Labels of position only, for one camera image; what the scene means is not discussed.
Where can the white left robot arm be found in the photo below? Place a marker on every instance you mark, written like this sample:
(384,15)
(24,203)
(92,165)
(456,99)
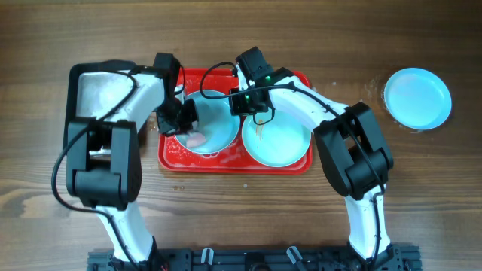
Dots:
(107,184)

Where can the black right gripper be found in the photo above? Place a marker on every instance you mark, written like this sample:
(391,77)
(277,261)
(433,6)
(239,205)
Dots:
(245,104)

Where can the red plastic tray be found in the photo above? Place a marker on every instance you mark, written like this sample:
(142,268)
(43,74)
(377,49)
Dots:
(233,159)

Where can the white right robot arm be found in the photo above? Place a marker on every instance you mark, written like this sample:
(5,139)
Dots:
(353,152)

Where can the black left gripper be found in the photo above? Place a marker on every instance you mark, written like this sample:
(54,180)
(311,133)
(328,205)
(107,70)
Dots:
(188,115)

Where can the light blue plate bottom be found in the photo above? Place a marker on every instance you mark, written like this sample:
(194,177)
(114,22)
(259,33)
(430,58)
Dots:
(278,143)

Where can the light blue plate top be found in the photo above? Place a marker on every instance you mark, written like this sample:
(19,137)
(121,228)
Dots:
(215,121)

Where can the pink cleaning sponge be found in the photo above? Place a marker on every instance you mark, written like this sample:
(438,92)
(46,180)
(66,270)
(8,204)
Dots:
(195,139)

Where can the light blue plate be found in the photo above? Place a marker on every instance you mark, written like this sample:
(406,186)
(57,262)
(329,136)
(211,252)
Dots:
(215,121)
(417,99)
(278,143)

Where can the black metal water tray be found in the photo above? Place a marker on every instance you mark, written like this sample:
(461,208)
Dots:
(103,97)

